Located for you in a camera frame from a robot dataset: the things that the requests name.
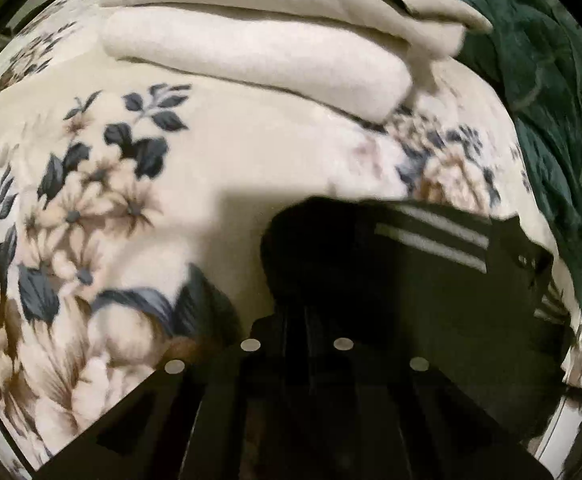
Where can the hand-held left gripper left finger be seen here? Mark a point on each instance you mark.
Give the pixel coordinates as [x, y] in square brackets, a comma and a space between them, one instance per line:
[266, 360]

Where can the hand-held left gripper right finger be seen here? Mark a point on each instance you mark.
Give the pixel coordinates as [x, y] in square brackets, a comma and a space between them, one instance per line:
[328, 360]

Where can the black garment with white stripes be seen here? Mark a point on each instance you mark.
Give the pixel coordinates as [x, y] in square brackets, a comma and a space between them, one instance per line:
[421, 300]

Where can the floral printed blanket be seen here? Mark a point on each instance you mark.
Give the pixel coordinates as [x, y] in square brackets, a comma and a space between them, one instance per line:
[136, 200]

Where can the folded cream fleece cloth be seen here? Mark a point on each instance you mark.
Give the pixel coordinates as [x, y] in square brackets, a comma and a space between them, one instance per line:
[256, 57]

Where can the dark green cloth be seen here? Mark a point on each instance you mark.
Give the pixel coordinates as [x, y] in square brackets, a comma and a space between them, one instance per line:
[551, 85]

